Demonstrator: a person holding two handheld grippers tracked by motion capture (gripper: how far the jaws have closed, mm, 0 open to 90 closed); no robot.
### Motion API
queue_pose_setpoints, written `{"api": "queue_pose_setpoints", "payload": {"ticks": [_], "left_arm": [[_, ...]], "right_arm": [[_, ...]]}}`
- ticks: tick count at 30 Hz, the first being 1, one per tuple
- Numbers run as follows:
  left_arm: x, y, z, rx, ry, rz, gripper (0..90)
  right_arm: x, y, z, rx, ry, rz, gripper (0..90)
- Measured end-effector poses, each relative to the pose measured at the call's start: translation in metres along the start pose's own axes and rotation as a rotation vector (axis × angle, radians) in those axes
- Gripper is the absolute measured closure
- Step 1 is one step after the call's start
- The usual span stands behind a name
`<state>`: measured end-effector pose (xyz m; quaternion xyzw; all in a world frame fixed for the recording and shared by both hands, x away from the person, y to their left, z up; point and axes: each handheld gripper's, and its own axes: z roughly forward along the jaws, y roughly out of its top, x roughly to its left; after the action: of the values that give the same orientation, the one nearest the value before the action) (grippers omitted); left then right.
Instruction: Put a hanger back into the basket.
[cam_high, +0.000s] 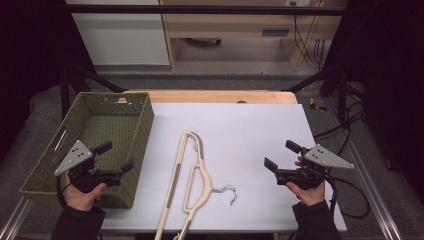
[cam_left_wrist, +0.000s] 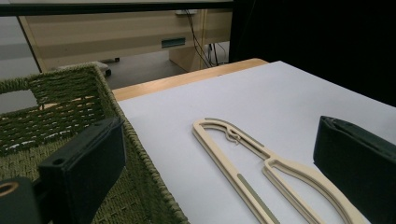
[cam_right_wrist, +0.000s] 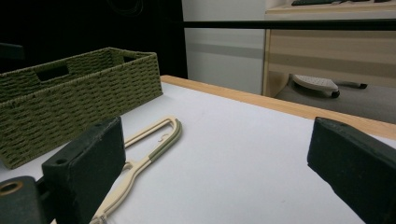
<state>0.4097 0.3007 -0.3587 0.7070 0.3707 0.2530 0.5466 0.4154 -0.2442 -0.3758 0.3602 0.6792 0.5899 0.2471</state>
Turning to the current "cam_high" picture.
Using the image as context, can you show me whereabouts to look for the black horizontal frame bar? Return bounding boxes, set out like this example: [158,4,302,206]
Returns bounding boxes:
[64,4,348,16]

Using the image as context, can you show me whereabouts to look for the hand-held gripper cable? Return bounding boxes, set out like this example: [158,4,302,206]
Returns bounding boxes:
[55,173,68,208]
[326,175,372,240]

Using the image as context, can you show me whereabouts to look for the left hand-held gripper cable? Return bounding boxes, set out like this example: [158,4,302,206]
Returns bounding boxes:
[55,173,68,208]

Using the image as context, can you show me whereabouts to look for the white cabinet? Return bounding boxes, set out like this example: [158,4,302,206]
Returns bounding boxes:
[65,0,171,67]

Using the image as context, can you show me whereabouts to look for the green woven basket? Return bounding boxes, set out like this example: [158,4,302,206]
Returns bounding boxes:
[18,91,155,210]

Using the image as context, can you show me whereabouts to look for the beige clothes hanger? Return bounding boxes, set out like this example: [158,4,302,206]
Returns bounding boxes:
[153,131,239,240]

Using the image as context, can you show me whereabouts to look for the black curtain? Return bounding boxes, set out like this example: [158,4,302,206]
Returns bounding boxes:
[0,0,96,161]
[328,0,424,204]

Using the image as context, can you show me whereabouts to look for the person's right hand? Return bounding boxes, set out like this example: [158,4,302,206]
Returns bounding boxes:
[285,156,327,207]

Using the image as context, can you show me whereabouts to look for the light wooden desk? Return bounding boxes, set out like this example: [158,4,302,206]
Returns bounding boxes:
[159,0,348,72]

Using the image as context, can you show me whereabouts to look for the black hanging cable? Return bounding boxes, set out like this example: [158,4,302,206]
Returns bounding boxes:
[291,1,319,69]

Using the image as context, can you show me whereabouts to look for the white table sheet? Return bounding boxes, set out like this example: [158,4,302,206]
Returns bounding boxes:
[99,102,348,233]

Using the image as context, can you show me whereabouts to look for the yellow and black tool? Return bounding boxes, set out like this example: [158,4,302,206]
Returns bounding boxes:
[308,97,329,113]

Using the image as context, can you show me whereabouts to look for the person's left hand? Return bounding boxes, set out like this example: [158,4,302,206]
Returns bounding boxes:
[62,173,108,212]

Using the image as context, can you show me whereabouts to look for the black diagonal frame strut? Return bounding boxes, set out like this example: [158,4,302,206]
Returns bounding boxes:
[283,64,348,123]
[61,62,127,118]

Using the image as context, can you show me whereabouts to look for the aluminium rail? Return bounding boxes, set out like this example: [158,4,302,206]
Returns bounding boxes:
[0,196,33,240]
[323,98,405,240]

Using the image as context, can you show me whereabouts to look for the right hand-held gripper cable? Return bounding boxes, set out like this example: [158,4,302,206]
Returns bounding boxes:
[326,175,372,240]

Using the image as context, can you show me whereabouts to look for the black floor cables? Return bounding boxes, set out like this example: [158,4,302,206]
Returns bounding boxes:
[312,81,368,158]

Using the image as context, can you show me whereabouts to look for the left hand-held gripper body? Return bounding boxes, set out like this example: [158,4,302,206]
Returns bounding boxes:
[54,139,124,194]

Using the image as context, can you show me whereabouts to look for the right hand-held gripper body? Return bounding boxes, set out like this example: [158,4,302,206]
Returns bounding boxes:
[275,143,355,191]

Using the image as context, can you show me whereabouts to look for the thin hanging cable bundle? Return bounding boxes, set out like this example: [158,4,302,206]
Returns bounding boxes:
[313,38,327,72]

